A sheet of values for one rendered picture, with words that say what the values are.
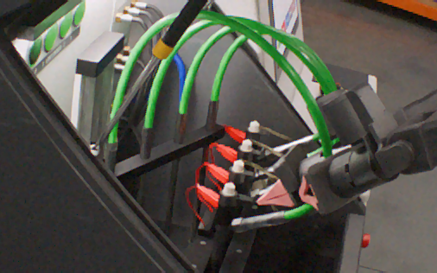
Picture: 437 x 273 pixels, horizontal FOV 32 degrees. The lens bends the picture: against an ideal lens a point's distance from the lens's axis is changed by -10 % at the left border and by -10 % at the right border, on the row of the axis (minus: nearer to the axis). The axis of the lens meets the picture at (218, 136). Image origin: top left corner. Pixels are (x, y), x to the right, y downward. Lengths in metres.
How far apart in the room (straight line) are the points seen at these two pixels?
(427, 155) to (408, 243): 2.54
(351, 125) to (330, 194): 0.12
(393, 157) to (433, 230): 2.69
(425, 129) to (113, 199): 0.38
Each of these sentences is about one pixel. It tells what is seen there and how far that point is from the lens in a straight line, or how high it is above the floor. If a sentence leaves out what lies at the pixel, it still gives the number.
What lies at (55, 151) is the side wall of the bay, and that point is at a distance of 0.97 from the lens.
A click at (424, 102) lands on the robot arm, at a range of 1.23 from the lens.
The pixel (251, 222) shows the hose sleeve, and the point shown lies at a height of 1.14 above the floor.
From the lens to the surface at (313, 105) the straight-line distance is 1.10.
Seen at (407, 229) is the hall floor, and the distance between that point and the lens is 3.57.
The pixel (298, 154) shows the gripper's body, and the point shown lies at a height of 1.21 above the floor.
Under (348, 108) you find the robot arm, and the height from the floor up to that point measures 1.40.
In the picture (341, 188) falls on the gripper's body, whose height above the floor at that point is 1.29.
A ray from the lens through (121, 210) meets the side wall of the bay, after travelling 0.98.
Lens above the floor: 1.79
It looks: 27 degrees down
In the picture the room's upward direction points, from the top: 9 degrees clockwise
